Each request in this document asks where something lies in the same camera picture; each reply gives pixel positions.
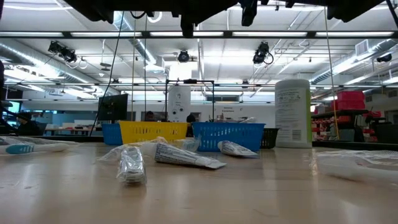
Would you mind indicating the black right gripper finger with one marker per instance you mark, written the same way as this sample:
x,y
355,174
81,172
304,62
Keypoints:
x,y
248,12

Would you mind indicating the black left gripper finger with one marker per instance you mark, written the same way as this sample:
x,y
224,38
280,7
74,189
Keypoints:
x,y
187,28

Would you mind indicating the clear packaged toothbrush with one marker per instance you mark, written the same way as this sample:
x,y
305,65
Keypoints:
x,y
189,144
248,120

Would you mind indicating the white toothpaste tube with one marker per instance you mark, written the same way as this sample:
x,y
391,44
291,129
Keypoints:
x,y
180,155
234,148

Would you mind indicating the silver nail clipper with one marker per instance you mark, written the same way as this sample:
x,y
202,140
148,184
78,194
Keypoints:
x,y
132,166

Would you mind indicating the red white packaged toothbrush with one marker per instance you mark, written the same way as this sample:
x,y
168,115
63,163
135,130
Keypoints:
x,y
351,168

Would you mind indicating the blue white packaged toothbrush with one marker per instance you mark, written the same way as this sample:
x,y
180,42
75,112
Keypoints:
x,y
18,149

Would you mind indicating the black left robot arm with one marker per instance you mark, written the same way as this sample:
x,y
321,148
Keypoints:
x,y
93,9

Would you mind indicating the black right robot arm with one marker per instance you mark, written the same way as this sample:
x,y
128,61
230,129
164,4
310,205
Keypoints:
x,y
348,9

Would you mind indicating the white column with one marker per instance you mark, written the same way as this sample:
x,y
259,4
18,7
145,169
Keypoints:
x,y
179,104

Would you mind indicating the person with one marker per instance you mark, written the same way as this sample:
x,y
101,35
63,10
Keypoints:
x,y
190,119
150,116
28,126

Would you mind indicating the black computer monitor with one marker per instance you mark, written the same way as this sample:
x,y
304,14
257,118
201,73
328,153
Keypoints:
x,y
112,107

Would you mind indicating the yellow slotted plastic basket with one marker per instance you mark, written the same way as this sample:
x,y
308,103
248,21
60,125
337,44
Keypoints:
x,y
149,130

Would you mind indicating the red plastic bin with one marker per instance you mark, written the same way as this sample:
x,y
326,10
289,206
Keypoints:
x,y
348,105
350,96

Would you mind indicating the white wipes canister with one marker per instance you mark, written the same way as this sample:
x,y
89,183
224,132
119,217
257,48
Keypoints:
x,y
292,115

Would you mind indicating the large blue slotted basket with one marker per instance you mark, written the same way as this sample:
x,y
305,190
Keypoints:
x,y
230,133

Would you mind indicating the dark storage shelf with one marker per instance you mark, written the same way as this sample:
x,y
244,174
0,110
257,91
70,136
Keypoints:
x,y
340,112

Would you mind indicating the black slotted plastic basket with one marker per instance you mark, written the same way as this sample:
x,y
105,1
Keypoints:
x,y
270,138

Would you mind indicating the small blue slotted basket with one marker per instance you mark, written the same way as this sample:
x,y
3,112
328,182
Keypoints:
x,y
111,134

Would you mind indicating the black ceiling camera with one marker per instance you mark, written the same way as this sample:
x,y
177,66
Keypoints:
x,y
66,55
183,56
385,58
259,56

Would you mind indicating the black aluminium table frame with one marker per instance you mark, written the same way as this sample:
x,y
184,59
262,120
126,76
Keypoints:
x,y
342,145

